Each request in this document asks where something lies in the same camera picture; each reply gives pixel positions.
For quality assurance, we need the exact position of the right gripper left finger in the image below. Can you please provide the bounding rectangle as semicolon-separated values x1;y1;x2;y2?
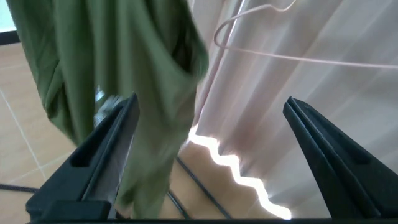
26;93;141;220

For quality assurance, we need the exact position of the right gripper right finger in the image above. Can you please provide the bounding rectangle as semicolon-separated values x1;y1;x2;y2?
282;96;398;218

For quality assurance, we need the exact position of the green printed shirt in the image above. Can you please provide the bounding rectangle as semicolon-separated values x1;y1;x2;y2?
6;0;210;220

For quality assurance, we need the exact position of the black clothes rack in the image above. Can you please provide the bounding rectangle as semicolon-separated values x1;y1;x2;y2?
166;155;233;220

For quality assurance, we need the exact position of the pink clothes hanger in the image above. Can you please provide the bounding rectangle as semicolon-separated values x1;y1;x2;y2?
213;0;398;70

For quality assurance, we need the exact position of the beige curtain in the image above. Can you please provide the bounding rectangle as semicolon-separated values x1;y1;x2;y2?
186;0;398;218

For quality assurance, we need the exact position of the black cable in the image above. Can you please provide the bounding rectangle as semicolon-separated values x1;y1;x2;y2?
0;183;40;194

